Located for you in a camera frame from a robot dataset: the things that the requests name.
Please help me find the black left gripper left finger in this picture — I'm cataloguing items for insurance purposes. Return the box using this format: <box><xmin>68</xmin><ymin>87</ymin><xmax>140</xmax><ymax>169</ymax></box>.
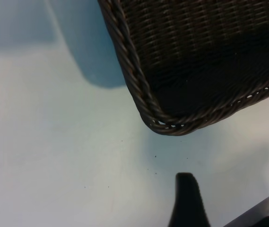
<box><xmin>167</xmin><ymin>172</ymin><xmax>212</xmax><ymax>227</ymax></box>

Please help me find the dark brown wicker basket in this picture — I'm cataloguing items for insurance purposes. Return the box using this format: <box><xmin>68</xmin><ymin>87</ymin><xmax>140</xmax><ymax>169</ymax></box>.
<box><xmin>97</xmin><ymin>0</ymin><xmax>269</xmax><ymax>137</ymax></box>

